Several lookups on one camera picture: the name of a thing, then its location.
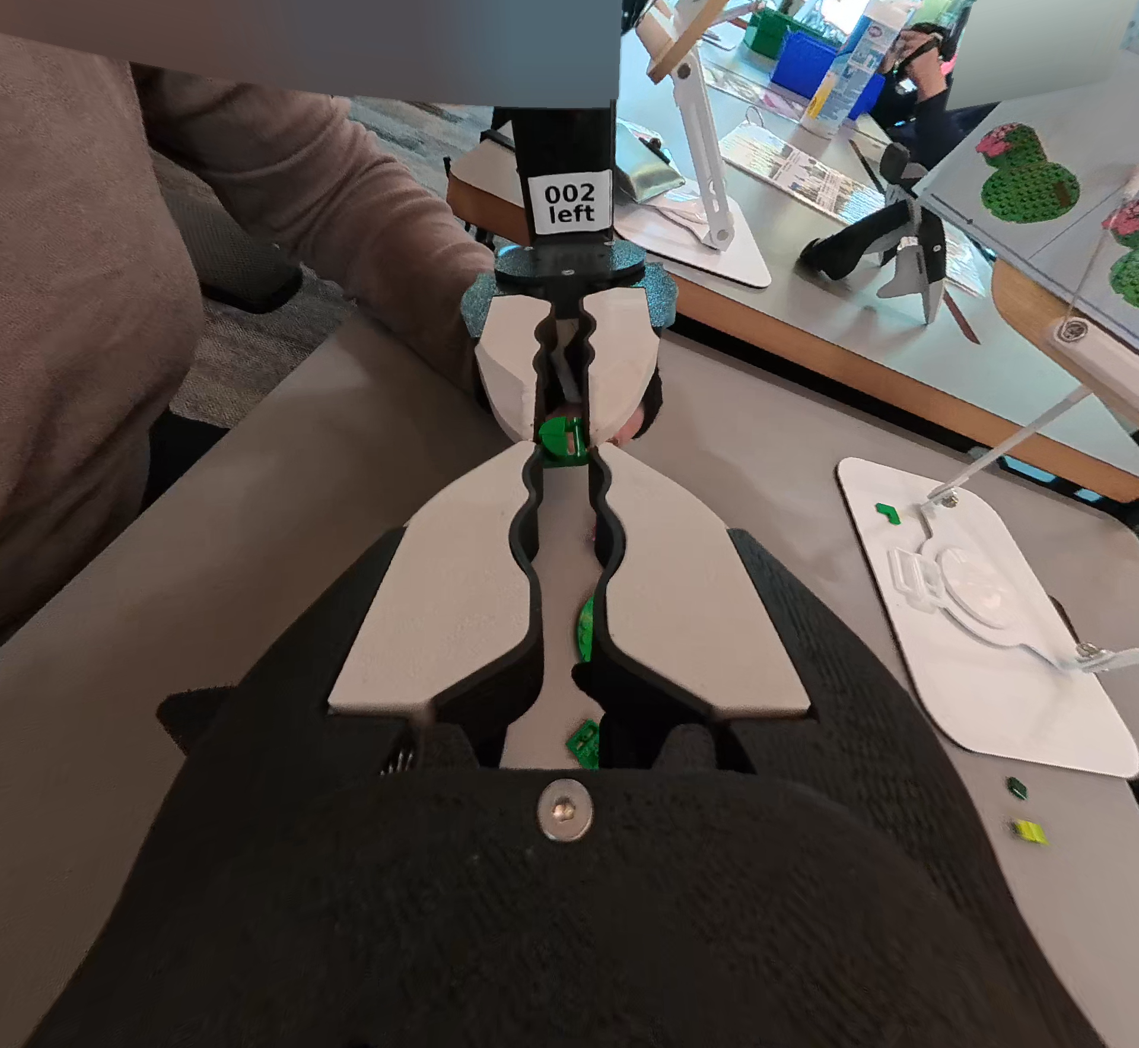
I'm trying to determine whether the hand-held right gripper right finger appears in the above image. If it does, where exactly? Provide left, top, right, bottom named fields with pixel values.
left=577, top=445, right=816, bottom=723

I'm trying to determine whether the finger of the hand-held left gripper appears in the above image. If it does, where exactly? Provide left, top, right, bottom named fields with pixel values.
left=472, top=296, right=553, bottom=446
left=568, top=288, right=666, bottom=444

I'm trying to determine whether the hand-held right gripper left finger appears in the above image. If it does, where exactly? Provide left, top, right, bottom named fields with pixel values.
left=326, top=441, right=546, bottom=724

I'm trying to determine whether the green rounded lego piece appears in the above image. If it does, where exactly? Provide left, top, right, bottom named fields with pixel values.
left=537, top=413, right=591, bottom=471

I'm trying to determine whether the lego instruction booklet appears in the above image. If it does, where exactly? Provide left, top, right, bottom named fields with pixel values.
left=915, top=120, right=1139, bottom=312

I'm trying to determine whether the silver foil bag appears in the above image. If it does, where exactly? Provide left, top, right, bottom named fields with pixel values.
left=614, top=120, right=688, bottom=205

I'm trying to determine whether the printed sheet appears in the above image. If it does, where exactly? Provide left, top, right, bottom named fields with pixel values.
left=719, top=122, right=891, bottom=223

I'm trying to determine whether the green storage bin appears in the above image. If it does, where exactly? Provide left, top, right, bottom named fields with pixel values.
left=743, top=7, right=842, bottom=58

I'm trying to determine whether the blue storage bin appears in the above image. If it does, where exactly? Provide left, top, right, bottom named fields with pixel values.
left=769, top=28, right=888, bottom=120

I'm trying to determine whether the spare hand-held gripper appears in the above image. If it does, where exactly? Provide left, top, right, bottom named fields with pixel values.
left=796, top=142, right=950, bottom=326

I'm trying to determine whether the white blue wipes container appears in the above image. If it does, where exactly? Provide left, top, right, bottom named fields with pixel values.
left=801, top=0, right=924, bottom=138

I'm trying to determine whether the person in brown sweater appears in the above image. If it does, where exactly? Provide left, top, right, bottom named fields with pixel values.
left=0, top=33, right=206, bottom=640

